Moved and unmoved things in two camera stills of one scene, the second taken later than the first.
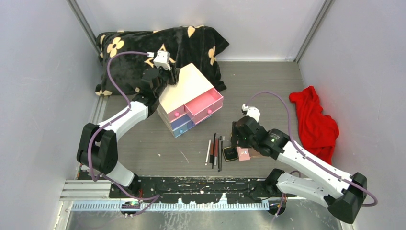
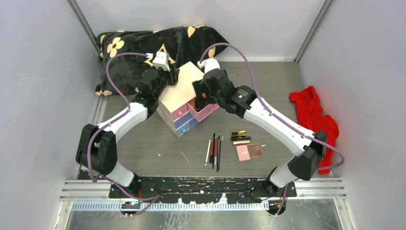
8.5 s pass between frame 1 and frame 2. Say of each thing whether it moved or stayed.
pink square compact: stayed
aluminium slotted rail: stayed
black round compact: moved
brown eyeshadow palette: stayed
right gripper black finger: moved
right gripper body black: moved
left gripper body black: stayed
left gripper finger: stayed
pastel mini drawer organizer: stayed
